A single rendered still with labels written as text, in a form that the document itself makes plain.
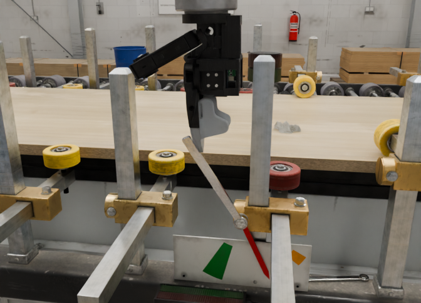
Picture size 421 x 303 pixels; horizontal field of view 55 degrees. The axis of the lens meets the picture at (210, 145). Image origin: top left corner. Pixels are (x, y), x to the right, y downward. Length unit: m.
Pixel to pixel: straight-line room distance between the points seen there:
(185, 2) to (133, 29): 7.62
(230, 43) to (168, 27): 7.43
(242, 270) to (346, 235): 0.33
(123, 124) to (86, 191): 0.38
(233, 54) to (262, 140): 0.18
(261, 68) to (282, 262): 0.31
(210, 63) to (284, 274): 0.31
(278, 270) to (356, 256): 0.49
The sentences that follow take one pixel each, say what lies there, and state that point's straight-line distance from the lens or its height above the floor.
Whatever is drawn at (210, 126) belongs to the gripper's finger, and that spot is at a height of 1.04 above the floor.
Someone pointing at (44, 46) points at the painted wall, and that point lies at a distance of 8.94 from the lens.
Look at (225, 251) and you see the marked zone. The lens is 0.79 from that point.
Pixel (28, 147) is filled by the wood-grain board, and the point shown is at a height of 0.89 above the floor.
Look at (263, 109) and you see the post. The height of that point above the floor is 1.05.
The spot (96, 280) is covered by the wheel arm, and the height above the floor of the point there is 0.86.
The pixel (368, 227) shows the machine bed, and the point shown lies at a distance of 1.04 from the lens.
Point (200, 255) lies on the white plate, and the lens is 0.81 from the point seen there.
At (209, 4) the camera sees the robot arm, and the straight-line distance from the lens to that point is 0.57.
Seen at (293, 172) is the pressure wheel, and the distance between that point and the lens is 0.81.
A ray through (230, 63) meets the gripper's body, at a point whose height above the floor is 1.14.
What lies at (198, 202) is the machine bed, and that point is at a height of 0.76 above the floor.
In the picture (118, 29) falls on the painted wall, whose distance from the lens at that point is 8.29.
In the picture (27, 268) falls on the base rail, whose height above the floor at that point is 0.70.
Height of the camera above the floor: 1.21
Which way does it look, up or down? 18 degrees down
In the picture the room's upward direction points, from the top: straight up
